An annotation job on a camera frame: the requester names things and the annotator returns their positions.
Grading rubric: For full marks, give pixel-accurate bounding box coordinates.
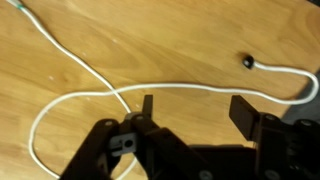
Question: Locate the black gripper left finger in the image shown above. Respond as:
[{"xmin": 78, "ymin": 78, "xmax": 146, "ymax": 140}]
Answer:
[{"xmin": 59, "ymin": 94, "xmax": 201, "ymax": 180}]

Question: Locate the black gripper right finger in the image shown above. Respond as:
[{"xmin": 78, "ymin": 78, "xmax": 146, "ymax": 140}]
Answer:
[{"xmin": 229, "ymin": 95, "xmax": 320, "ymax": 180}]

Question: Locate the white rope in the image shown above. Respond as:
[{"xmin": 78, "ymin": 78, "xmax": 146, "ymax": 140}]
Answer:
[{"xmin": 6, "ymin": 0, "xmax": 320, "ymax": 180}]

